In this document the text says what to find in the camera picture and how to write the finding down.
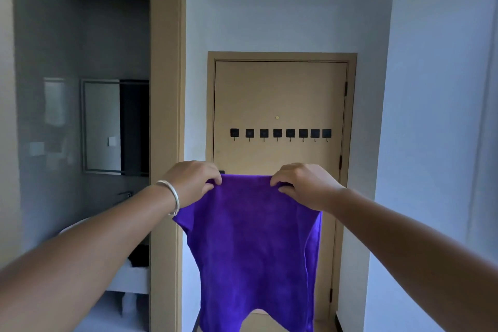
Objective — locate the row of black hooks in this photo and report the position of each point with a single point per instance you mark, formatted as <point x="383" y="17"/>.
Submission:
<point x="277" y="133"/>

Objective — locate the beige bathroom door frame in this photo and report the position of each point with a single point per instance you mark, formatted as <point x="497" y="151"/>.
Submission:
<point x="167" y="110"/>

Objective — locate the white sink basin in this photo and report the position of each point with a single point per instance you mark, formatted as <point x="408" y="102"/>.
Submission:
<point x="78" y="224"/>

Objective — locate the person's right forearm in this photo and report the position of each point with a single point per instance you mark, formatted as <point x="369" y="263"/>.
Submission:
<point x="420" y="265"/>

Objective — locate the person's right hand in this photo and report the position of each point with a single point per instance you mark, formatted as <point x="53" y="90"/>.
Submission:
<point x="311" y="187"/>

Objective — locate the black framed mirror cabinet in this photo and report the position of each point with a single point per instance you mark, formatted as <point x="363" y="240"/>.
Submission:
<point x="101" y="125"/>

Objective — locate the beige door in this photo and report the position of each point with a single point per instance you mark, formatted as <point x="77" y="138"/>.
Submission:
<point x="280" y="90"/>
<point x="282" y="56"/>

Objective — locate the person's left forearm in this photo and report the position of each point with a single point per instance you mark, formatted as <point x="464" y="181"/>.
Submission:
<point x="85" y="265"/>

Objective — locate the person's left hand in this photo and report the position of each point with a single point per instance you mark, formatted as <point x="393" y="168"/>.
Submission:
<point x="190" y="180"/>

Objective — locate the metal faucet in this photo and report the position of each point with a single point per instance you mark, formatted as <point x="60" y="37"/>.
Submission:
<point x="125" y="194"/>

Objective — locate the black pouch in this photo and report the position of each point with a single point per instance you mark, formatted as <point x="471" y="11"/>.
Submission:
<point x="140" y="256"/>

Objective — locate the purple towel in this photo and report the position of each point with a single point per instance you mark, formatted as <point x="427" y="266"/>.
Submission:
<point x="253" y="258"/>

